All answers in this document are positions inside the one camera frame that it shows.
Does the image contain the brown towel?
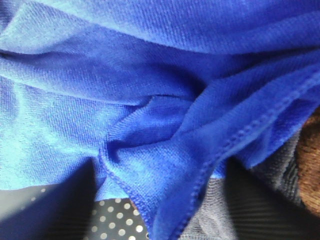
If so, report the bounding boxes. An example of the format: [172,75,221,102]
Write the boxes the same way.
[296,108,320,216]

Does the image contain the grey towel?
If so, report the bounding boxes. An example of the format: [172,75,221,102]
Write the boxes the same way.
[179,134,320,240]

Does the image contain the blue microfibre towel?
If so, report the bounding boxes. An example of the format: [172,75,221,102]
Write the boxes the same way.
[0,0,320,240]

